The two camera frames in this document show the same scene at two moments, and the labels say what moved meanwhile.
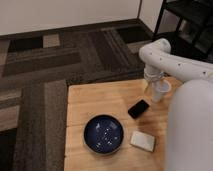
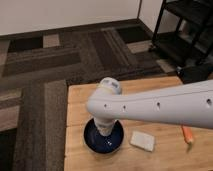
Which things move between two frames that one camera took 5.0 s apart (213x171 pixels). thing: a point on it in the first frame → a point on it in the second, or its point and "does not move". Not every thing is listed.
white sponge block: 142,140 does not move
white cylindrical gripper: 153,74 → 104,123
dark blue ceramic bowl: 103,134 does not move
